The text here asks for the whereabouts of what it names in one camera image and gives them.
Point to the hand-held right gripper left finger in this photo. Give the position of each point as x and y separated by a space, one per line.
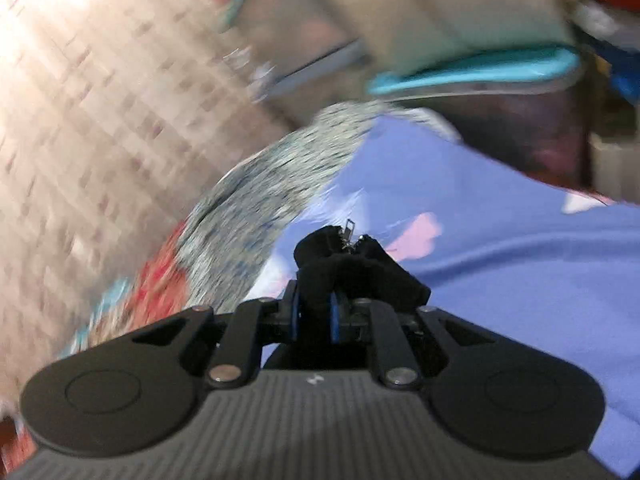
294 312

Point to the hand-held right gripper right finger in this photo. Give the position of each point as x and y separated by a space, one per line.
334 321

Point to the black pants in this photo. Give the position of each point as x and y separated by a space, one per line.
350 270

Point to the red patterned quilt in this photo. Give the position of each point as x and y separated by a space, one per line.
275 185

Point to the blue printed bedsheet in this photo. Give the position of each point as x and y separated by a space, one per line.
500 260

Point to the beige leaf print curtain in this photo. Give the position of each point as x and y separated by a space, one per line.
75 135

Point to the dark storage box teal lid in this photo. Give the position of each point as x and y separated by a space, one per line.
475 72

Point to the white box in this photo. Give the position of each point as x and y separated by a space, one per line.
617 167

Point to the beige fabric storage bag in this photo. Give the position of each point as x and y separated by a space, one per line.
440 5

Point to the pile of colourful clutter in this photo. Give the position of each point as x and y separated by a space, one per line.
610 0

